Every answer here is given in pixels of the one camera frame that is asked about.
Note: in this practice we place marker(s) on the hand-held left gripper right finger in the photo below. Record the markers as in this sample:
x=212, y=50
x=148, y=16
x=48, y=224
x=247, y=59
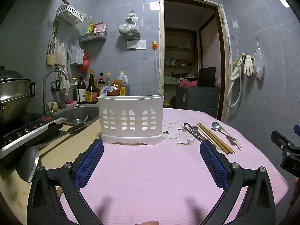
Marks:
x=212, y=164

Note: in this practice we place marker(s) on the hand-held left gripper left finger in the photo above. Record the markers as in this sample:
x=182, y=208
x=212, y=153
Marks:
x=90, y=161

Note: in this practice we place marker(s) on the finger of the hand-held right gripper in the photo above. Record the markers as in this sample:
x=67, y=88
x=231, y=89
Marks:
x=297, y=129
x=280, y=138

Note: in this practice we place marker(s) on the steel fork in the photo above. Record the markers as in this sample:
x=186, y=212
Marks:
x=195, y=131
x=187, y=127

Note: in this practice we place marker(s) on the steel spoon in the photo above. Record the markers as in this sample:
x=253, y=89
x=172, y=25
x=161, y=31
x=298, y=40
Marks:
x=215, y=126

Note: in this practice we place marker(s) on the white plastic utensil basket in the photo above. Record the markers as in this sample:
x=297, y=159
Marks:
x=131, y=105

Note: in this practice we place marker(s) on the steel bowl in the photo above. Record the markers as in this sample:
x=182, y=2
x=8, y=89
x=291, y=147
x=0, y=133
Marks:
x=78, y=121

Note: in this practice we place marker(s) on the pink floral tablecloth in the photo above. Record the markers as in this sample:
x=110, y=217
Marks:
x=150, y=180

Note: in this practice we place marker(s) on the pink sponge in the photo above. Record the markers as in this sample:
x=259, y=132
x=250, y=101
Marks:
x=69, y=102

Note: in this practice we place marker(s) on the steel ladle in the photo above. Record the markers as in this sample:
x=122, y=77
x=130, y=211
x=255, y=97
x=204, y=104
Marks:
x=27, y=164

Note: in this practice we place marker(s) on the steel wool scrubber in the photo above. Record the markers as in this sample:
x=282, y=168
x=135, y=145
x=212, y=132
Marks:
x=62, y=104

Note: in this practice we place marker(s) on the grey cabinet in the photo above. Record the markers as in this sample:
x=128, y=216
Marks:
x=196, y=100

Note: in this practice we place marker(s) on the dark bottle yellow label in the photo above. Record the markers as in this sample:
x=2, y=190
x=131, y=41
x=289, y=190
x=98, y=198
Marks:
x=91, y=93

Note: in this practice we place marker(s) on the dark bottle white label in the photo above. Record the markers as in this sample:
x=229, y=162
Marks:
x=81, y=93

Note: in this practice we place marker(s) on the blue white snack bag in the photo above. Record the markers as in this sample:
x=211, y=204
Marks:
x=105, y=91

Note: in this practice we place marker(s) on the black induction cooker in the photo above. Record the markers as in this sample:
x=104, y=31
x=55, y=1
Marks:
x=23, y=131

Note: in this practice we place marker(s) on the small clear plastic bag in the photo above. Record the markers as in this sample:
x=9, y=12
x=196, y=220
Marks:
x=258, y=63

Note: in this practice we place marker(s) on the dark bottle red label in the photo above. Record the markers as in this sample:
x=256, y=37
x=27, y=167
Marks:
x=101, y=84

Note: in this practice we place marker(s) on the brown snack bag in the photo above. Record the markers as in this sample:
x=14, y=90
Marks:
x=116, y=86

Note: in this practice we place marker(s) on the cream rubber glove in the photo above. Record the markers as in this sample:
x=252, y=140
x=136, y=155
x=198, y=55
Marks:
x=248, y=65
x=236, y=68

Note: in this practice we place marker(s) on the steel kitchen faucet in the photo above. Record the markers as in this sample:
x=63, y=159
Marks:
x=44, y=93

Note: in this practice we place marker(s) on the clear bottle yellow cap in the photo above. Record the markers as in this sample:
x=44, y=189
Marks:
x=107, y=80

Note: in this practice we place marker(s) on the white hanging dishcloth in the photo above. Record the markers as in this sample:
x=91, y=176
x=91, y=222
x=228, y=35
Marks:
x=64, y=82

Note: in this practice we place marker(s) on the red cloth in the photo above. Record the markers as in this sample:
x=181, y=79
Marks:
x=187, y=82

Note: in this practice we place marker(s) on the black monitor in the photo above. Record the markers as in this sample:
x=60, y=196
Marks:
x=206, y=77

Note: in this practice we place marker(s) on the cooking oil jug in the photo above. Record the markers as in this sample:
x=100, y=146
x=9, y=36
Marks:
x=123, y=79

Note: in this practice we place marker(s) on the red plastic bag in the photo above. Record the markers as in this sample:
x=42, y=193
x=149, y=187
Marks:
x=85, y=63

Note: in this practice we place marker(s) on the steel cooking pot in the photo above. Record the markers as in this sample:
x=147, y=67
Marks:
x=14, y=91

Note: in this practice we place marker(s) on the beige hanging cloth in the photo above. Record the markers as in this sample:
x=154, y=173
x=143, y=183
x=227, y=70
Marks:
x=60, y=54

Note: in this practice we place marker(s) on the bamboo pot brush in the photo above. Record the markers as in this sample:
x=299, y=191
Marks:
x=50, y=56

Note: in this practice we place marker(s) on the wooden shelf unit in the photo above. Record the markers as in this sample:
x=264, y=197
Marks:
x=179, y=48

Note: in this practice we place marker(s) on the green seasoning packet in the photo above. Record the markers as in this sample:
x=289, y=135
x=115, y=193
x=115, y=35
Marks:
x=89, y=28

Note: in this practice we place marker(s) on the red seasoning packet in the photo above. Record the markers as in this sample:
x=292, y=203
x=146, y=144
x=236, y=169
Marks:
x=99, y=27

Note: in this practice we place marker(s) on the clear hanging plastic bag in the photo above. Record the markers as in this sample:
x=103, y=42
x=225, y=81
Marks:
x=129, y=29

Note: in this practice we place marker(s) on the white wall holder box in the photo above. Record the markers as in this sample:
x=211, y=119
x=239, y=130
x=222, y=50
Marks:
x=76, y=55

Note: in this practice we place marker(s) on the wooden door frame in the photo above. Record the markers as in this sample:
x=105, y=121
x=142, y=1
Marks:
x=161, y=51

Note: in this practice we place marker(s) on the grey wall shelf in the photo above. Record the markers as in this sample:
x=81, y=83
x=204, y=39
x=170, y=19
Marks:
x=93, y=36

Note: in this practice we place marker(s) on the white wall switch outlet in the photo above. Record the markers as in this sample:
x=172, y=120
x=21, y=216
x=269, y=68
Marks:
x=136, y=44

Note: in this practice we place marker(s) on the orange wall hook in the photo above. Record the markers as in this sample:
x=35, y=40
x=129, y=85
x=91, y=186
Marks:
x=154, y=45

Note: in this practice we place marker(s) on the white slotted wall basket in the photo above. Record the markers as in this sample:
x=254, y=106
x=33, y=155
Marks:
x=70, y=14

